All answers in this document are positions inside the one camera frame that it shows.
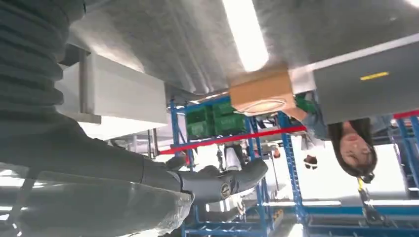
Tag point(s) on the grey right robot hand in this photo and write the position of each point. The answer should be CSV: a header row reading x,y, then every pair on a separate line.
x,y
82,183

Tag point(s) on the white cabinet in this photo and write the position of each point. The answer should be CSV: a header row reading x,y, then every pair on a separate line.
x,y
127,95

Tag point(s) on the green plastic crate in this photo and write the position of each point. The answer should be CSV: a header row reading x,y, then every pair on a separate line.
x,y
198,122
230,119

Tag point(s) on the red barrier belt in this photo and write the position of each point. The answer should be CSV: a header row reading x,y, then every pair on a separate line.
x,y
229,139

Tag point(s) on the person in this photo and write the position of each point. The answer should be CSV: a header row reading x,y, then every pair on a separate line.
x,y
234,158
355,147

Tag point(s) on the brown cardboard box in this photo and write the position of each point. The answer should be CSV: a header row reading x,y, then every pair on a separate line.
x,y
258,88

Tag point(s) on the blue steel shelf rack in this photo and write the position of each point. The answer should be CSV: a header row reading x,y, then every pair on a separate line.
x,y
409,153
293,176

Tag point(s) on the grey panel with yellow label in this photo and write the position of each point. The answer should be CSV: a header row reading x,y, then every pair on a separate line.
x,y
366,91

